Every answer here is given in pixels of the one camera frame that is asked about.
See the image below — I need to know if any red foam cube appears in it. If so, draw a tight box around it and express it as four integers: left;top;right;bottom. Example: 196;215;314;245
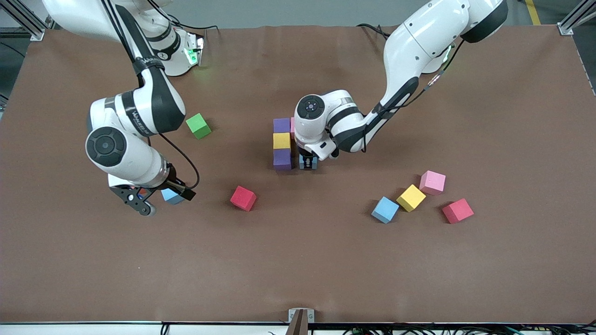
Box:
441;198;474;225
230;186;257;212

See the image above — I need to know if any brown table mat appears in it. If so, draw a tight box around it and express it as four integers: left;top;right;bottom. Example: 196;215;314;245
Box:
0;23;596;325

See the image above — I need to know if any metal connector box green light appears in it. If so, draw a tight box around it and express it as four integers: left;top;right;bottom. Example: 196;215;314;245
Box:
184;32;206;67

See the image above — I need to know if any green foam cube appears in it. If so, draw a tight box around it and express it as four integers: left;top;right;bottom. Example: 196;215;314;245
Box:
185;113;212;140

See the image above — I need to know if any grey metal camera bracket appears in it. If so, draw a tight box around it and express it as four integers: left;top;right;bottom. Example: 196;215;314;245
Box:
288;308;315;335

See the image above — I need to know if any thin black base cable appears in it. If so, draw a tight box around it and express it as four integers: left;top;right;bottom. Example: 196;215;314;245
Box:
356;23;391;39
158;0;218;33

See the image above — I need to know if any aluminium frame profile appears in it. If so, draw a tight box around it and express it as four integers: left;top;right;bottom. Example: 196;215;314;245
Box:
558;0;596;36
0;0;63;41

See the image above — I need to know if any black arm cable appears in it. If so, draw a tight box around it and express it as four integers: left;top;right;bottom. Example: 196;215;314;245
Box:
100;0;201;190
361;40;466;154

